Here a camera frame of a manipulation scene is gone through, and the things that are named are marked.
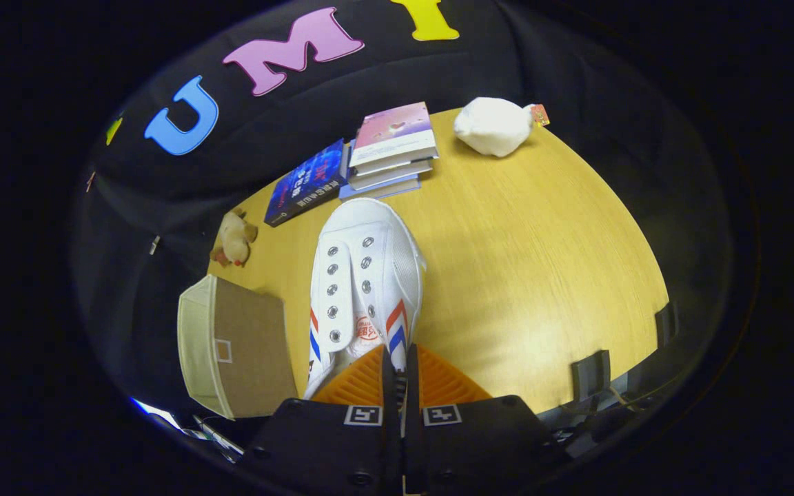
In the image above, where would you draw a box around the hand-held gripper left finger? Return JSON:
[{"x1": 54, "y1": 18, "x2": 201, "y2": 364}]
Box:
[{"x1": 242, "y1": 344, "x2": 403, "y2": 495}]

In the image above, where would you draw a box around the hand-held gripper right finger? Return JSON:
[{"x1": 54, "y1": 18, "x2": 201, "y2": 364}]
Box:
[{"x1": 404, "y1": 343, "x2": 570, "y2": 495}]

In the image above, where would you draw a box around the beige fabric storage box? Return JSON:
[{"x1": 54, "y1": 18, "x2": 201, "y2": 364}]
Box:
[{"x1": 176, "y1": 273, "x2": 300, "y2": 421}]

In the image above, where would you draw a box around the white striped canvas shoe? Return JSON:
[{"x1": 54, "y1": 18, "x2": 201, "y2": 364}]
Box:
[{"x1": 303, "y1": 198, "x2": 427, "y2": 400}]

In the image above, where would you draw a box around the small white device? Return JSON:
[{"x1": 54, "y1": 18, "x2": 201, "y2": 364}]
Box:
[{"x1": 194, "y1": 415, "x2": 245, "y2": 459}]

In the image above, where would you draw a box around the black table clamp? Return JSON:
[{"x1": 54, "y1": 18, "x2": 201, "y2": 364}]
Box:
[
  {"x1": 571, "y1": 350, "x2": 611, "y2": 404},
  {"x1": 654, "y1": 301, "x2": 679, "y2": 347}
]

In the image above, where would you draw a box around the computer screen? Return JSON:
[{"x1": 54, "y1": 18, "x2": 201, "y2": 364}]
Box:
[{"x1": 130, "y1": 397, "x2": 187, "y2": 433}]

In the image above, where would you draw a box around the brown plush dog toy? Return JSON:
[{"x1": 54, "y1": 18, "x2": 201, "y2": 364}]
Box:
[{"x1": 210, "y1": 209, "x2": 258, "y2": 268}]

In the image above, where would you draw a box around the grey cover book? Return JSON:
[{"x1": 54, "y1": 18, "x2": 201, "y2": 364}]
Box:
[{"x1": 347, "y1": 148, "x2": 434, "y2": 192}]

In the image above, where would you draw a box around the dark blue book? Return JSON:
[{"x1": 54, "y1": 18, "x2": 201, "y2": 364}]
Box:
[{"x1": 263, "y1": 138, "x2": 347, "y2": 228}]

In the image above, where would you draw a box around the pink cover book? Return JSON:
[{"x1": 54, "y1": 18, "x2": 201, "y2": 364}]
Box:
[{"x1": 349, "y1": 102, "x2": 439, "y2": 176}]

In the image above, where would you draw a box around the white plush toy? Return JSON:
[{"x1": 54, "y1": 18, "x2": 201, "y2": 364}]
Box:
[{"x1": 453, "y1": 96, "x2": 551, "y2": 158}]

